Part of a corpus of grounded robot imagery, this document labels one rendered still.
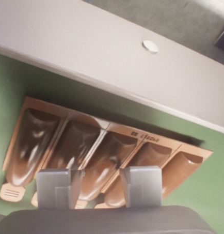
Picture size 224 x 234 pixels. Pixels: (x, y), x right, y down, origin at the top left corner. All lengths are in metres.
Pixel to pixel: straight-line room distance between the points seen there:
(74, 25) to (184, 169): 0.10
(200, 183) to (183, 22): 0.72
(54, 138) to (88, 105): 0.02
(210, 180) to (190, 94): 0.07
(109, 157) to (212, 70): 0.09
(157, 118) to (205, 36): 0.79
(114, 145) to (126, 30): 0.07
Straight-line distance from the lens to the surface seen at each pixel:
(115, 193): 0.19
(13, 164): 0.17
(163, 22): 0.89
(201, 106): 0.16
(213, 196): 0.24
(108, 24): 0.18
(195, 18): 0.90
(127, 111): 0.16
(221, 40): 0.95
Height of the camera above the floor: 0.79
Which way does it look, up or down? 46 degrees down
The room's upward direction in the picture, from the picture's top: 180 degrees counter-clockwise
